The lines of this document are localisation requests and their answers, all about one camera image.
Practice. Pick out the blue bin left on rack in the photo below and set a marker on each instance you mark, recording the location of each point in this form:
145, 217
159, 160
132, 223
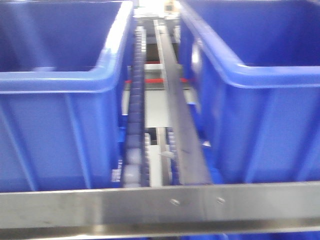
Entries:
63, 65

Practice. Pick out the blue bin on rack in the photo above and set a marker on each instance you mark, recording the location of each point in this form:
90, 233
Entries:
254, 66
63, 65

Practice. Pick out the white roller track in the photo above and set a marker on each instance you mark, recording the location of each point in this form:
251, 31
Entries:
135, 171

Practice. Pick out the right steel flow rack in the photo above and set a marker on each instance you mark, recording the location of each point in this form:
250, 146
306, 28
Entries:
161, 211

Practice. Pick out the blue bin middle on rack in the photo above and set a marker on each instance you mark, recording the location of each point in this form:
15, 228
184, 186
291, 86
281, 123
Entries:
254, 66

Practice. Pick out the steel divider rail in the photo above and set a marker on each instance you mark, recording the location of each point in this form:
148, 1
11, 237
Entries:
189, 158

